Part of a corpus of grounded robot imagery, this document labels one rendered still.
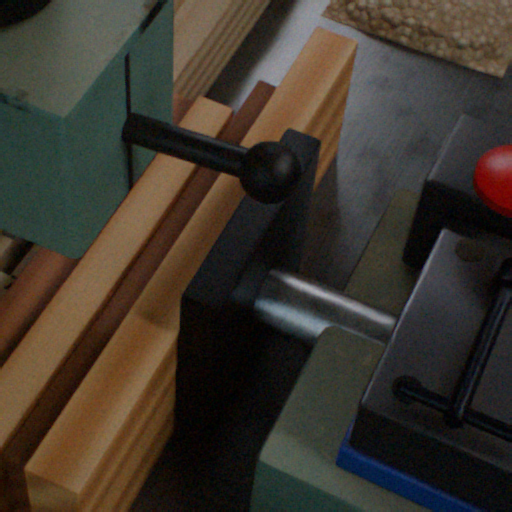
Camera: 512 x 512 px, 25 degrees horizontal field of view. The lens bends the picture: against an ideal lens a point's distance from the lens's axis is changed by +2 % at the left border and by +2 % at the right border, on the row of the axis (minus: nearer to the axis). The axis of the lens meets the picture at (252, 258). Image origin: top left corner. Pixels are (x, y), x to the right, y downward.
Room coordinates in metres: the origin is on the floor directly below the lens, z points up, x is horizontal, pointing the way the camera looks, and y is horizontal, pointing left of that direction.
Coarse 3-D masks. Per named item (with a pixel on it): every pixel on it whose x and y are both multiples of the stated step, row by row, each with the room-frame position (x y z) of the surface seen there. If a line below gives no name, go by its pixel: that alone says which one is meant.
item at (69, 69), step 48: (96, 0) 0.27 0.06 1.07; (144, 0) 0.27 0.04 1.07; (0, 48) 0.25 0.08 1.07; (48, 48) 0.25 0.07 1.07; (96, 48) 0.25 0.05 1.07; (144, 48) 0.26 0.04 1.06; (0, 96) 0.23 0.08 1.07; (48, 96) 0.23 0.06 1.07; (96, 96) 0.24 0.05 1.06; (144, 96) 0.26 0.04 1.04; (0, 144) 0.23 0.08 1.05; (48, 144) 0.22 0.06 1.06; (96, 144) 0.24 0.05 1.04; (0, 192) 0.23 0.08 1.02; (48, 192) 0.22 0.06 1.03; (96, 192) 0.23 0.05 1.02; (48, 240) 0.23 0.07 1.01
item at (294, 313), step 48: (288, 144) 0.29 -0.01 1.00; (240, 240) 0.24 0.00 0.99; (288, 240) 0.27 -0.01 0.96; (192, 288) 0.22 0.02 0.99; (240, 288) 0.23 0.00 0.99; (288, 288) 0.25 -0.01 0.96; (192, 336) 0.21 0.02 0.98; (240, 336) 0.23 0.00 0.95; (288, 336) 0.24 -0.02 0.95; (384, 336) 0.23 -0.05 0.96; (192, 384) 0.21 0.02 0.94; (192, 432) 0.21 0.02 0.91
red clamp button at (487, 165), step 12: (492, 156) 0.27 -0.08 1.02; (504, 156) 0.27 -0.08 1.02; (480, 168) 0.26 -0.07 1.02; (492, 168) 0.26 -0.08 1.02; (504, 168) 0.26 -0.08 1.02; (480, 180) 0.26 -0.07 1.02; (492, 180) 0.26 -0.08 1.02; (504, 180) 0.26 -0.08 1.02; (480, 192) 0.26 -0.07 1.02; (492, 192) 0.25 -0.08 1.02; (504, 192) 0.25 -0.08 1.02; (492, 204) 0.25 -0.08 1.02; (504, 204) 0.25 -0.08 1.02
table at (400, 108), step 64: (320, 0) 0.49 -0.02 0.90; (256, 64) 0.43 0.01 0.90; (384, 64) 0.44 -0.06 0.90; (448, 64) 0.45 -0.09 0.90; (384, 128) 0.40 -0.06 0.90; (448, 128) 0.40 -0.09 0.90; (320, 192) 0.35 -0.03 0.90; (384, 192) 0.36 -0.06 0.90; (320, 256) 0.31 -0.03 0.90; (256, 384) 0.24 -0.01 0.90; (192, 448) 0.21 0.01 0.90; (256, 448) 0.21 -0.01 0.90
